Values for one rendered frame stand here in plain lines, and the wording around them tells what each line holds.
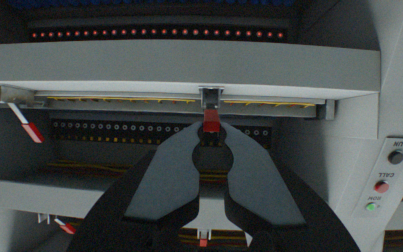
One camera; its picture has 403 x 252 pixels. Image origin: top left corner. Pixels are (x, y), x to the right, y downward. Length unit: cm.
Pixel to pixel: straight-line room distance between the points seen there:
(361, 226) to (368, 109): 18
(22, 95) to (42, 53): 8
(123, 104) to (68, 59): 9
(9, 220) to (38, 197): 20
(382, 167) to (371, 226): 11
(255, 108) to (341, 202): 17
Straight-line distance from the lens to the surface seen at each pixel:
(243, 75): 16
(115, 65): 19
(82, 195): 30
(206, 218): 25
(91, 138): 44
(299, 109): 26
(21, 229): 58
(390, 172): 30
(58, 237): 64
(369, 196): 31
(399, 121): 27
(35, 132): 33
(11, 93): 31
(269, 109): 24
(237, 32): 34
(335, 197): 29
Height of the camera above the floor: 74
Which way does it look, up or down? 18 degrees up
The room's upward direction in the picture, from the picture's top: 178 degrees counter-clockwise
